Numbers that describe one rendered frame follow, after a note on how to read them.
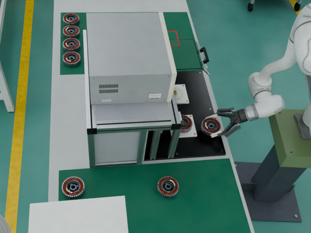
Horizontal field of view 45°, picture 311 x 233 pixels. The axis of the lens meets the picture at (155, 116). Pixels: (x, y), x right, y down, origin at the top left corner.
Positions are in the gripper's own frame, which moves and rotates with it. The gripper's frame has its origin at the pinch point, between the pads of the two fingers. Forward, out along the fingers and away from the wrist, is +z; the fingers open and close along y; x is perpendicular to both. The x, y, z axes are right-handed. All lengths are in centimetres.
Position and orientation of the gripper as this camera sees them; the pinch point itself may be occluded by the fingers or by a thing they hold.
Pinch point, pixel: (211, 126)
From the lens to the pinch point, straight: 218.2
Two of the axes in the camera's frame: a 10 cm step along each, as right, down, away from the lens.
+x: -3.9, -4.9, -7.8
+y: -1.4, -8.0, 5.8
